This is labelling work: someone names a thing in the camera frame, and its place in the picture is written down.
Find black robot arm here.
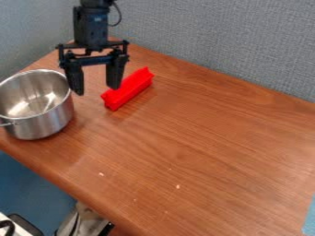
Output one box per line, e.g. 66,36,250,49
54,0,129,96

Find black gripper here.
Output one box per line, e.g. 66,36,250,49
54,41,129,96

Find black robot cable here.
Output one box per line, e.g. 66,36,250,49
106,1,122,28

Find stainless steel pot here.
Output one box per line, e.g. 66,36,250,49
0,69,73,140

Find metal table leg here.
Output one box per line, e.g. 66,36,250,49
53,202,114,236

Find red star-shaped block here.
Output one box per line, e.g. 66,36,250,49
101,66,153,111

